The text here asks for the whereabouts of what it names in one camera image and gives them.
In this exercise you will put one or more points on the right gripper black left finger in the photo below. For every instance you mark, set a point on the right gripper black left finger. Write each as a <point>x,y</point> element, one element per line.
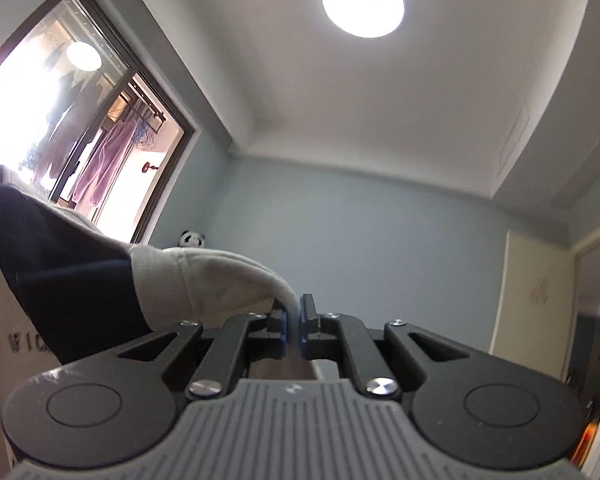
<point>114,406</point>

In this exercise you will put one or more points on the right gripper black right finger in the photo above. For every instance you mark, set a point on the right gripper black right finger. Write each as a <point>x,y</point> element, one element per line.
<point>479,409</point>

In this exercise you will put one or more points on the white sweatshirt with navy collar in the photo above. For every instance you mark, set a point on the white sweatshirt with navy collar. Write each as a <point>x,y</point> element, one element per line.
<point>86,293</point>

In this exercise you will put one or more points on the cream room door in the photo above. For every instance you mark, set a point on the cream room door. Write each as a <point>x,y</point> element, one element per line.
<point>535,319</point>

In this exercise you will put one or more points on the panda plush toy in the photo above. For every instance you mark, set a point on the panda plush toy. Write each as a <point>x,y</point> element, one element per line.
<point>192,239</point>

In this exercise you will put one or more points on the dark framed window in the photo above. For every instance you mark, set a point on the dark framed window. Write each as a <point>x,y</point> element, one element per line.
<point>84,122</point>

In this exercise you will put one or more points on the round white ceiling lamp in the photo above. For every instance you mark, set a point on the round white ceiling lamp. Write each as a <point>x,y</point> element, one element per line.
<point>367,19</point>

